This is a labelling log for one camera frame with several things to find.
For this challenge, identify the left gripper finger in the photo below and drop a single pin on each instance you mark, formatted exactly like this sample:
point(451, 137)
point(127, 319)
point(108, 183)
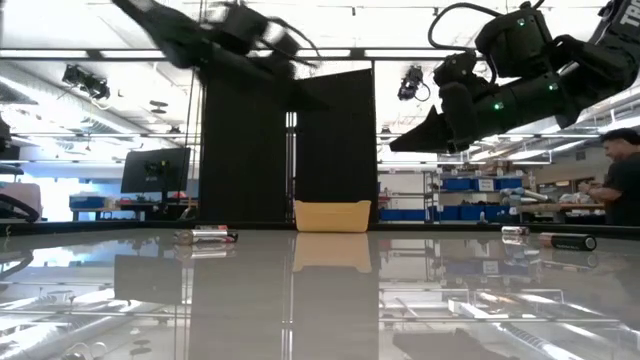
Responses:
point(305, 92)

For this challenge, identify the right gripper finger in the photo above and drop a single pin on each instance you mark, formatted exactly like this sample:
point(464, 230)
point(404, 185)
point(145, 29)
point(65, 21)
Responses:
point(425, 135)

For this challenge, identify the silver black battery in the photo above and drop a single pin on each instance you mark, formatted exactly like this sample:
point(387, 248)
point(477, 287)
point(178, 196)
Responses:
point(515, 230)
point(212, 237)

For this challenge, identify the copper black battery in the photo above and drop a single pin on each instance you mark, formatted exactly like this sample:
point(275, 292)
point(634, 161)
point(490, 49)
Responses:
point(184, 237)
point(567, 241)

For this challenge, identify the blue storage bin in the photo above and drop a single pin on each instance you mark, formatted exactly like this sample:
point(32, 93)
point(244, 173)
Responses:
point(487, 214)
point(509, 183)
point(455, 213)
point(457, 184)
point(400, 215)

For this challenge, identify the metal shelf rack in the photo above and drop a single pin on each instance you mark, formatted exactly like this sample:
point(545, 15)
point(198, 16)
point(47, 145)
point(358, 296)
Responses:
point(432, 200)

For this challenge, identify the black folding divider screen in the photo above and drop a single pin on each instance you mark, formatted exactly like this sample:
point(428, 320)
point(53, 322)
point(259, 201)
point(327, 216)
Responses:
point(240, 165)

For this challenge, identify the wooden workbench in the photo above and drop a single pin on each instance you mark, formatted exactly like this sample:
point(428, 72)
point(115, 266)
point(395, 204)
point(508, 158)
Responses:
point(550, 206)

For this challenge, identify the yellow plastic bin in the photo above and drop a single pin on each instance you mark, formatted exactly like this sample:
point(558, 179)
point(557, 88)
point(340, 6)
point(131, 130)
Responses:
point(332, 217)

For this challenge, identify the person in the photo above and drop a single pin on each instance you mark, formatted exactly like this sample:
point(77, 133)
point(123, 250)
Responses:
point(625, 190)

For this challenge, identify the black background monitor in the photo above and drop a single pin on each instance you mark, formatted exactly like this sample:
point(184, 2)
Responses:
point(150, 172)

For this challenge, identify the white glossy work sheet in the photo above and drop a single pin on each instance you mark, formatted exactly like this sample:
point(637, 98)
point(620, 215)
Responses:
point(320, 300)

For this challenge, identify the dark background desk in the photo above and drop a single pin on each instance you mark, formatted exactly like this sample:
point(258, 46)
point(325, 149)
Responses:
point(130, 205)

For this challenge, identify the blue storage box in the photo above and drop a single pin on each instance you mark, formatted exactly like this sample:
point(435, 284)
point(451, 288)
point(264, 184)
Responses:
point(87, 202)

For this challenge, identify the black overhead camera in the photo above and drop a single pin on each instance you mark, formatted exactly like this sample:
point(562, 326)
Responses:
point(410, 85)

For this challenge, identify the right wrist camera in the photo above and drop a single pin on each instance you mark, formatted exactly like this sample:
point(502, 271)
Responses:
point(455, 67)

